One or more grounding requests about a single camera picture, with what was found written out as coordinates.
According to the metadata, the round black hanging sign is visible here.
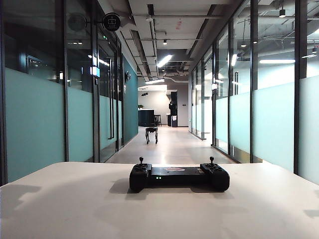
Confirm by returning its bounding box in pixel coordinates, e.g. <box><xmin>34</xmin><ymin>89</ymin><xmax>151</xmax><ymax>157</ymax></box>
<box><xmin>102</xmin><ymin>12</ymin><xmax>122</xmax><ymax>31</ymax></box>

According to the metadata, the black remote control with joysticks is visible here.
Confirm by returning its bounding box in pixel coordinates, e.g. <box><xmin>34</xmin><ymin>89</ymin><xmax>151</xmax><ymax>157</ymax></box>
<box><xmin>129</xmin><ymin>156</ymin><xmax>230</xmax><ymax>193</ymax></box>

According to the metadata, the black quadruped robot dog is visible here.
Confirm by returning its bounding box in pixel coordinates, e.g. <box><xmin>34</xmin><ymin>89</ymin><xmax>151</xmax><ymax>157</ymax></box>
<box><xmin>145</xmin><ymin>126</ymin><xmax>159</xmax><ymax>145</ymax></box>

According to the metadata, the long ceiling tube light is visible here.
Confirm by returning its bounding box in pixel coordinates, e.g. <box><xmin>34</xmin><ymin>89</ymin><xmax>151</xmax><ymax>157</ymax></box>
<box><xmin>156</xmin><ymin>54</ymin><xmax>173</xmax><ymax>68</ymax></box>
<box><xmin>259</xmin><ymin>59</ymin><xmax>296</xmax><ymax>64</ymax></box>

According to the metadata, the dark bar counter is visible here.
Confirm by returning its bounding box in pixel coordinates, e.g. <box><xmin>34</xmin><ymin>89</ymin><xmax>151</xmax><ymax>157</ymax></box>
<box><xmin>138</xmin><ymin>109</ymin><xmax>156</xmax><ymax>127</ymax></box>

